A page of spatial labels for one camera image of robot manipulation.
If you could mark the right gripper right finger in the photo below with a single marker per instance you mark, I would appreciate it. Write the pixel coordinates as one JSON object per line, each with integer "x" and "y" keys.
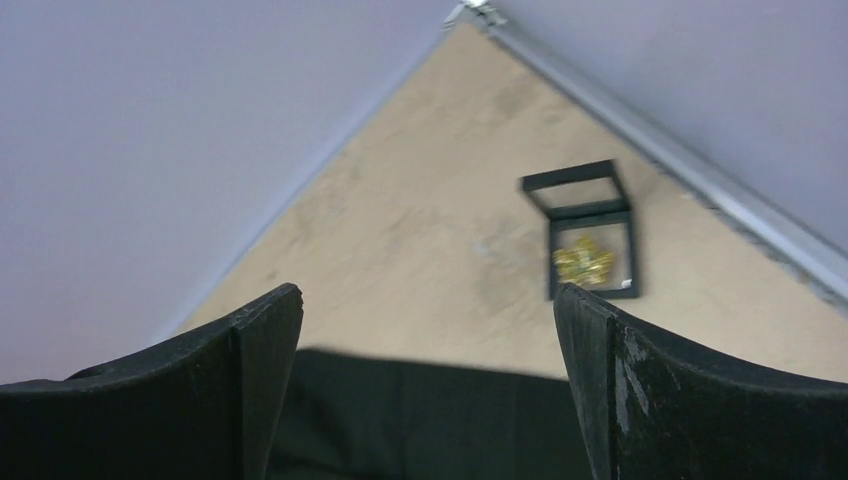
{"x": 652, "y": 404}

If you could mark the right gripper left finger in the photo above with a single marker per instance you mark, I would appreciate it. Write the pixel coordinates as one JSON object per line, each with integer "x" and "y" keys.
{"x": 202, "y": 405}

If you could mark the black button-up shirt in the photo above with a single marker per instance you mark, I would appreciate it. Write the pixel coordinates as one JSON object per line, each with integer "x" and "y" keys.
{"x": 352, "y": 417}

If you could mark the gold leaf brooch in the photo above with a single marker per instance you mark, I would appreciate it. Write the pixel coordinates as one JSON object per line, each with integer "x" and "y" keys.
{"x": 584, "y": 263}

